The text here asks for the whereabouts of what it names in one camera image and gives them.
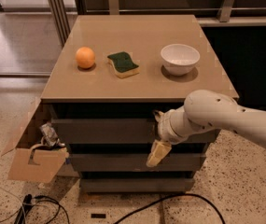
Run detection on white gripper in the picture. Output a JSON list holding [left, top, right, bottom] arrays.
[[147, 106, 198, 167]]

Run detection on grey top drawer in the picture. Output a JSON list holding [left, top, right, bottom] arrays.
[[50, 118, 226, 145]]

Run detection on grey drawer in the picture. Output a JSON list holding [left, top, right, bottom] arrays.
[[80, 178, 194, 193], [70, 153, 206, 172], [50, 118, 226, 145]]

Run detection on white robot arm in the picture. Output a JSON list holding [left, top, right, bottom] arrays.
[[147, 90, 266, 167]]

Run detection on grey middle drawer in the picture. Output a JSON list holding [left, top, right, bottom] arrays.
[[70, 153, 206, 172]]

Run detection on grey bottom drawer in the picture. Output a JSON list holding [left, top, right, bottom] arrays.
[[80, 178, 194, 193]]

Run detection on grey drawer cabinet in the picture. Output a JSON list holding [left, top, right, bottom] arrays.
[[41, 15, 238, 180]]

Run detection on green and yellow sponge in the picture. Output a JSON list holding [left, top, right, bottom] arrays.
[[107, 51, 139, 78]]

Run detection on white bowl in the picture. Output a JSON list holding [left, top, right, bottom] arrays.
[[161, 44, 201, 76]]

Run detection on black floor outlet plate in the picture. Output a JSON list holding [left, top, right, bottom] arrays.
[[91, 213, 106, 219]]

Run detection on orange fruit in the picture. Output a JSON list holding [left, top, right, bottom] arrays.
[[76, 47, 95, 69]]

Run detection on crumpled silver wrapper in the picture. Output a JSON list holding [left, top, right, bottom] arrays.
[[39, 122, 65, 147]]

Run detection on cardboard box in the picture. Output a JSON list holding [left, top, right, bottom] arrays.
[[2, 98, 69, 183]]

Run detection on black floor cable right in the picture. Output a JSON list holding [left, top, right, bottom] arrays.
[[113, 193, 227, 224]]

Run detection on metal railing frame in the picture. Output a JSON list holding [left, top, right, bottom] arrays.
[[0, 0, 266, 45]]

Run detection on black cable bundle left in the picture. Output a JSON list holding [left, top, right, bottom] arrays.
[[0, 193, 71, 224]]

